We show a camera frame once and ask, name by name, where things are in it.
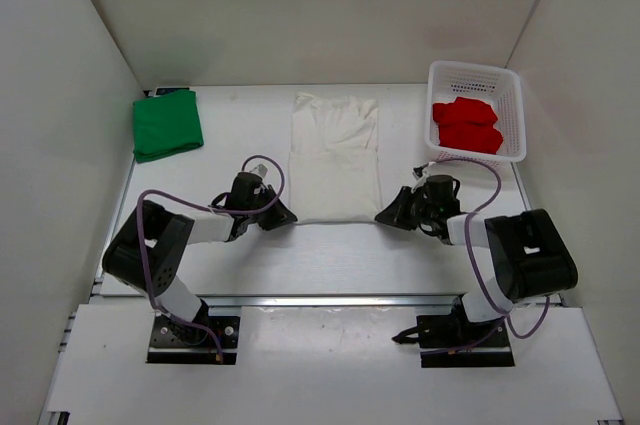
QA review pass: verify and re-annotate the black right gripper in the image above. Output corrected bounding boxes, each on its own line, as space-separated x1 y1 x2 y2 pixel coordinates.
376 187 438 231

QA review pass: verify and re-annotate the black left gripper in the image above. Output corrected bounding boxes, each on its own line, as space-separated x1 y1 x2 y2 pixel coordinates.
246 184 297 230

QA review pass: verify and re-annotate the white t shirt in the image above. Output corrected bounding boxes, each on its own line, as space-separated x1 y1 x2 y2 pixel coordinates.
288 92 382 224

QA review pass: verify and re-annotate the red t shirt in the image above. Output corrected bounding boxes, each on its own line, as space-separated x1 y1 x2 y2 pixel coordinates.
432 97 504 154

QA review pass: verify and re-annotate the green t shirt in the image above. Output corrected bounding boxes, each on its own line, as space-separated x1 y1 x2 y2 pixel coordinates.
133 89 204 163

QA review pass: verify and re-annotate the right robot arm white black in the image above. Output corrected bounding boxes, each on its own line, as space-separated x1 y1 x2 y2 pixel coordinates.
375 174 578 345

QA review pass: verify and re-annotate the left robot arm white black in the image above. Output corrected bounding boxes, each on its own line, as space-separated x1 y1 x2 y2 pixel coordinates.
102 169 297 345

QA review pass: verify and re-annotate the white plastic basket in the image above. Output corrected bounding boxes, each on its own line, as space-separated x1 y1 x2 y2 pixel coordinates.
424 60 526 165

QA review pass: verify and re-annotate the blue label sticker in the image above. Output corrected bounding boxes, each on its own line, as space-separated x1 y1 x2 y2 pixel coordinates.
154 87 190 97

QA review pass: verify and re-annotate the aluminium rail front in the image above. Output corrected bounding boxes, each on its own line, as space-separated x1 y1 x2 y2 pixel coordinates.
203 294 455 308

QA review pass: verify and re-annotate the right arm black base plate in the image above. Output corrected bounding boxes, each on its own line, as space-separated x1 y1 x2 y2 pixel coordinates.
392 313 515 369

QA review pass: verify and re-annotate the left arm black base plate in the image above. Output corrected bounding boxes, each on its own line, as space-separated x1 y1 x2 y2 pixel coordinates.
146 312 241 366

